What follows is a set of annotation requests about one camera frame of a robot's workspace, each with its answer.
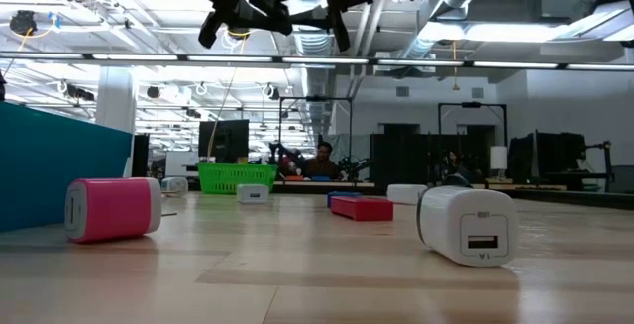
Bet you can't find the small pale blue charger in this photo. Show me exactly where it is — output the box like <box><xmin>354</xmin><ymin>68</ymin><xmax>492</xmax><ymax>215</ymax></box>
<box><xmin>160</xmin><ymin>176</ymin><xmax>189</xmax><ymax>198</ymax></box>

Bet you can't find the blue box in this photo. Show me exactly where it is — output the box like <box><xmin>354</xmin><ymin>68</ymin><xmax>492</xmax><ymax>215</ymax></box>
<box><xmin>326</xmin><ymin>191</ymin><xmax>364</xmax><ymax>209</ymax></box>

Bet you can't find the square white charger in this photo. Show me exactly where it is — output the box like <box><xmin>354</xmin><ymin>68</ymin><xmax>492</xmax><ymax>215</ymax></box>
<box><xmin>385</xmin><ymin>183</ymin><xmax>429</xmax><ymax>206</ymax></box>

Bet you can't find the red box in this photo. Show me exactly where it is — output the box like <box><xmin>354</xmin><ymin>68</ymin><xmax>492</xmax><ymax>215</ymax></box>
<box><xmin>330</xmin><ymin>196</ymin><xmax>395</xmax><ymax>223</ymax></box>

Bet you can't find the pink and white USB charger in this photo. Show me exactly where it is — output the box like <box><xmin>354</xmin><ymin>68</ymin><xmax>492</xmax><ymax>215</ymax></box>
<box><xmin>63</xmin><ymin>176</ymin><xmax>178</xmax><ymax>245</ymax></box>

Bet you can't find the teal plastic bin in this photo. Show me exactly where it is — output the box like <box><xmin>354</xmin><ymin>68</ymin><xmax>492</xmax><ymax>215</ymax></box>
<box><xmin>0</xmin><ymin>101</ymin><xmax>134</xmax><ymax>234</ymax></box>

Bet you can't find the large white USB charger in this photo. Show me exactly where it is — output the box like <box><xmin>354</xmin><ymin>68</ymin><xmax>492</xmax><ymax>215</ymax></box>
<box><xmin>416</xmin><ymin>185</ymin><xmax>520</xmax><ymax>268</ymax></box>

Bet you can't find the long ceiling light strip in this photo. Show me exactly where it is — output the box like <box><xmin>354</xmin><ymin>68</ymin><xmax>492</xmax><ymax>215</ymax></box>
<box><xmin>0</xmin><ymin>51</ymin><xmax>634</xmax><ymax>72</ymax></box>

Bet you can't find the black computer monitor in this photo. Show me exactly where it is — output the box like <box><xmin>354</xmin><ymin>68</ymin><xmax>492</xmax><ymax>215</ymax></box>
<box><xmin>198</xmin><ymin>119</ymin><xmax>251</xmax><ymax>159</ymax></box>

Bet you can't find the green plastic basket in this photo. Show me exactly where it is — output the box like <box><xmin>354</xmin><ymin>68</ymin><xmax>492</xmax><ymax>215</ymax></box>
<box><xmin>197</xmin><ymin>162</ymin><xmax>279</xmax><ymax>195</ymax></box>

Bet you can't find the person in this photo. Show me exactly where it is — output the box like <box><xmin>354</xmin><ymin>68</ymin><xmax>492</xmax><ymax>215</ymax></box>
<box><xmin>302</xmin><ymin>141</ymin><xmax>343</xmax><ymax>181</ymax></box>
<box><xmin>440</xmin><ymin>149</ymin><xmax>472</xmax><ymax>181</ymax></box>

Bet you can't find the small white USB charger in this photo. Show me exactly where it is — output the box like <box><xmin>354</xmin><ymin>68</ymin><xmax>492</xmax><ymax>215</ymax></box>
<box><xmin>236</xmin><ymin>183</ymin><xmax>271</xmax><ymax>205</ymax></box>

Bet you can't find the black partition screen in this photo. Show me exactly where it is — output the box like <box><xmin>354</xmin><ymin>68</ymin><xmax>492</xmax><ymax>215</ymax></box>
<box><xmin>370</xmin><ymin>133</ymin><xmax>440</xmax><ymax>189</ymax></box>

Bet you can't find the dark grey dome object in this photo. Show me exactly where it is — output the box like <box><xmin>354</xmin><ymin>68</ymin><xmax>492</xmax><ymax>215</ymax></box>
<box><xmin>443</xmin><ymin>173</ymin><xmax>472</xmax><ymax>189</ymax></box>

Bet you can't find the white cylinder lamp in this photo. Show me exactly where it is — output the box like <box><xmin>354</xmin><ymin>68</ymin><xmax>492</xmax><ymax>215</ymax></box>
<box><xmin>489</xmin><ymin>146</ymin><xmax>509</xmax><ymax>171</ymax></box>

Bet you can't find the black equipment block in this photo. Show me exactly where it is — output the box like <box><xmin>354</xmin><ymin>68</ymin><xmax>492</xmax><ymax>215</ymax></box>
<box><xmin>508</xmin><ymin>131</ymin><xmax>588</xmax><ymax>184</ymax></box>

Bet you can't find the black metal frame stand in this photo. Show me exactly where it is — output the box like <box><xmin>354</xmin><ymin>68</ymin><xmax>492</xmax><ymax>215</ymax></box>
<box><xmin>437</xmin><ymin>101</ymin><xmax>509</xmax><ymax>166</ymax></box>
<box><xmin>277</xmin><ymin>96</ymin><xmax>354</xmax><ymax>176</ymax></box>

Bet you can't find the black ceiling cord reel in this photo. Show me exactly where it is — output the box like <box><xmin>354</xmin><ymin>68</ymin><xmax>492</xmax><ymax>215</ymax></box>
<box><xmin>8</xmin><ymin>10</ymin><xmax>39</xmax><ymax>37</ymax></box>

